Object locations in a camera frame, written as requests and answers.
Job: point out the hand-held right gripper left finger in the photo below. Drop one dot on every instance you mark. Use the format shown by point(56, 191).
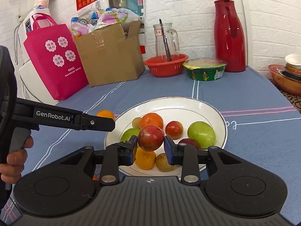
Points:
point(134, 149)

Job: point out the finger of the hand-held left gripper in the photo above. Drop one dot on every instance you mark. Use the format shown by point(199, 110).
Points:
point(98, 122)

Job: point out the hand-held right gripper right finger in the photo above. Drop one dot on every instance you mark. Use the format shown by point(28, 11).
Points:
point(168, 150)

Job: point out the brown round longan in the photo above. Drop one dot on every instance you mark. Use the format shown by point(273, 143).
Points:
point(162, 163)
point(136, 122)

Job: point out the green jujube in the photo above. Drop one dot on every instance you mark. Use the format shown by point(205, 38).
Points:
point(201, 134)
point(128, 134)

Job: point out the yellowish orange mandarin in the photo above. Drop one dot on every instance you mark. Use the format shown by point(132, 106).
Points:
point(147, 160)

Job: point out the red speckled plum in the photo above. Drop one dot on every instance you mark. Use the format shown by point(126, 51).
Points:
point(150, 138)

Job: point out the small red tomato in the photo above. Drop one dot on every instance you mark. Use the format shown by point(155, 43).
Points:
point(174, 129)

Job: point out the dark red plum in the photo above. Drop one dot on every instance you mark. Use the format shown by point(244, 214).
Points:
point(189, 143)

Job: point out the large deep orange mandarin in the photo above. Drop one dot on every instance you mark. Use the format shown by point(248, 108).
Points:
point(151, 120)

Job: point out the white plate with dark rim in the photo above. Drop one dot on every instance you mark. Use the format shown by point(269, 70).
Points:
point(176, 108)

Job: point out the person's left hand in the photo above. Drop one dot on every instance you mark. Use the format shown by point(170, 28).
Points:
point(15, 166)

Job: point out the pink tote bag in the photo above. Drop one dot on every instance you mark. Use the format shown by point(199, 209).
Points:
point(54, 63)

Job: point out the brown cardboard box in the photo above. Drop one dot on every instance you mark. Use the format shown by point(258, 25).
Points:
point(110, 56)

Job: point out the blue striped tablecloth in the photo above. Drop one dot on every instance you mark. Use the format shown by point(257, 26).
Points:
point(247, 134)

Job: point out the red plastic basket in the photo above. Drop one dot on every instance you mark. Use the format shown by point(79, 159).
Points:
point(164, 67)

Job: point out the green foil-covered bowl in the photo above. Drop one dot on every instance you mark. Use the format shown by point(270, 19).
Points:
point(204, 71)

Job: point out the white water purifier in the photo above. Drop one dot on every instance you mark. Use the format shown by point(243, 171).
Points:
point(27, 27)

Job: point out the floral cloth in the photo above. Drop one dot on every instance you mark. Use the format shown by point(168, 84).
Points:
point(105, 18)

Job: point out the dark long utensil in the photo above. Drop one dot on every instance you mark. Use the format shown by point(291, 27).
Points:
point(165, 42)

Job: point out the glass pitcher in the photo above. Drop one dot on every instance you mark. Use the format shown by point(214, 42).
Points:
point(167, 40)

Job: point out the red thermos jug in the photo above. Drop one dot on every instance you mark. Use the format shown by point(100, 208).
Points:
point(229, 35)

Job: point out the orange patterned bowl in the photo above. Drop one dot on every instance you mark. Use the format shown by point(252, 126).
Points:
point(281, 82)

